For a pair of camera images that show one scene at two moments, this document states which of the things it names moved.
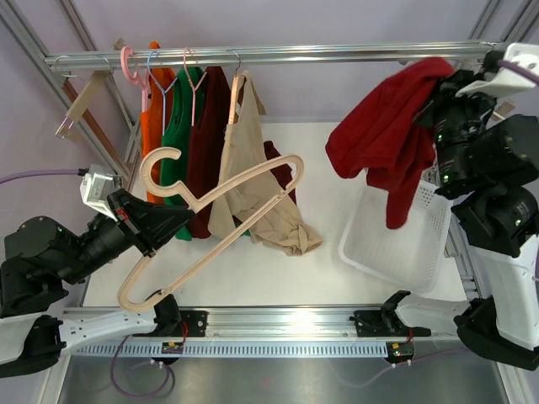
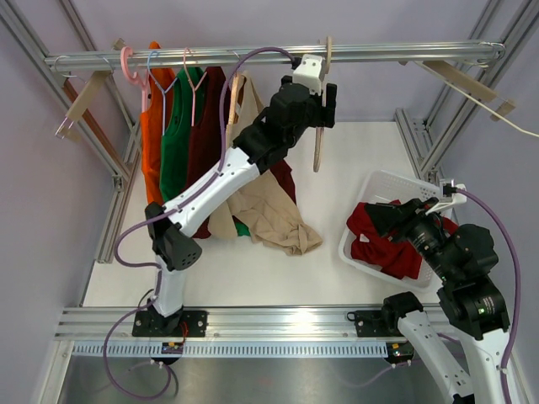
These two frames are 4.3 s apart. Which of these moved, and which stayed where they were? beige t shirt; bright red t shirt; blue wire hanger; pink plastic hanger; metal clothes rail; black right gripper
Moved: black right gripper; bright red t shirt
Stayed: blue wire hanger; metal clothes rail; pink plastic hanger; beige t shirt
